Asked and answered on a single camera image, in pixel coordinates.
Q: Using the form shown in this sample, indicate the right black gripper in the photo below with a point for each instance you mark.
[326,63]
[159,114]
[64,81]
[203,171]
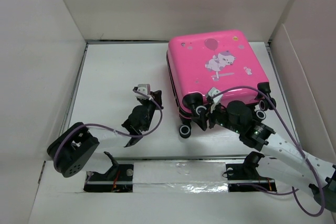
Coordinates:
[201,121]

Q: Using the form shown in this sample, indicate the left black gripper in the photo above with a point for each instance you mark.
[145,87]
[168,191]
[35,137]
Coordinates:
[156,96]

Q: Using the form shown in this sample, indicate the pink hard-shell suitcase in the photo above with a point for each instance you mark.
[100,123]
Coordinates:
[221,59]

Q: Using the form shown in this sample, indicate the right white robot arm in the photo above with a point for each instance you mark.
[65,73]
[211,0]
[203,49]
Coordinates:
[272,155]

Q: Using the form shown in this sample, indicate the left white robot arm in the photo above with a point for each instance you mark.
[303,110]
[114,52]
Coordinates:
[71,151]

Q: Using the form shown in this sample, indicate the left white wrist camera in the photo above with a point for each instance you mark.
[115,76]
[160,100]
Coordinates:
[142,92]

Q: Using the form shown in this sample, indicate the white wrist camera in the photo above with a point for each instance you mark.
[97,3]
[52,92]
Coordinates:
[213,98]
[142,92]

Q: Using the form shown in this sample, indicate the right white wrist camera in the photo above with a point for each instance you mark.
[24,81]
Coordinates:
[213,98]

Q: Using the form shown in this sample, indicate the metal base rail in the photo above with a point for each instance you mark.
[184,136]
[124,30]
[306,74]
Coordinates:
[195,176]

